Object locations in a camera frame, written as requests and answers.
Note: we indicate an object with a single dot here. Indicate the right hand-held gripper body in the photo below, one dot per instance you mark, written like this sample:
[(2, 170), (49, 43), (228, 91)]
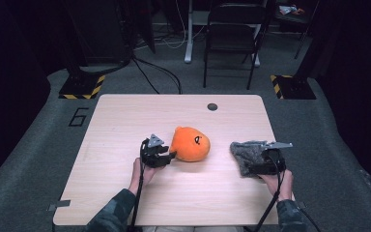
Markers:
[(272, 162)]

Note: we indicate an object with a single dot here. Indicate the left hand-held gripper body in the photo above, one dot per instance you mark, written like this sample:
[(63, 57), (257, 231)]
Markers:
[(151, 158)]

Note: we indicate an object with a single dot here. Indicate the orange plush toy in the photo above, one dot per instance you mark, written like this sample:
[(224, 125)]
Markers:
[(190, 145)]

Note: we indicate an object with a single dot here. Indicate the grey fluffy cloth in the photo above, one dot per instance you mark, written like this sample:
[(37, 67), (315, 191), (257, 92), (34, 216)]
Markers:
[(246, 158)]

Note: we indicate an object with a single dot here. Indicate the person's left hand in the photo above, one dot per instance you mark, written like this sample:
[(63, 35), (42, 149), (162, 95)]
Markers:
[(143, 177)]

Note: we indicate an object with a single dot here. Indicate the person's right hand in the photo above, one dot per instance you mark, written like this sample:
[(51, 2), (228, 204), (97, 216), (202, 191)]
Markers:
[(285, 187)]

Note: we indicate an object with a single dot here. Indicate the grey tape strip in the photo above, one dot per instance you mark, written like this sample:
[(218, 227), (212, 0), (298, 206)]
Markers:
[(301, 205), (59, 205)]

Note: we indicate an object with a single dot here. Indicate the dark round table grommet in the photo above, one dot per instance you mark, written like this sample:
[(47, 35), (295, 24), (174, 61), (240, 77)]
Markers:
[(212, 107)]

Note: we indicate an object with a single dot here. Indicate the black stand base striped edge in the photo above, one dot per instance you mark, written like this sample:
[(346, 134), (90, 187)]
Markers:
[(294, 87), (79, 87)]

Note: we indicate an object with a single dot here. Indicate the dark curtain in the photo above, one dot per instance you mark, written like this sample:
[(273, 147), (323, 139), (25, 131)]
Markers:
[(357, 80), (9, 80)]

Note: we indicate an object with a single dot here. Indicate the small black table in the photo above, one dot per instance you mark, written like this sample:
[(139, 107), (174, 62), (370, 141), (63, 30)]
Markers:
[(302, 35)]

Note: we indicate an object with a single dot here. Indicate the black folding chair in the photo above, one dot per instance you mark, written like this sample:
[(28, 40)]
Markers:
[(235, 35)]

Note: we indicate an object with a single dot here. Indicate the black equipment cabinet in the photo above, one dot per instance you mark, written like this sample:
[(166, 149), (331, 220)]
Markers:
[(99, 29)]

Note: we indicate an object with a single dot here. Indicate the white and orange bundle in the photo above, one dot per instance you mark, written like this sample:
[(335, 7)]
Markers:
[(290, 9)]

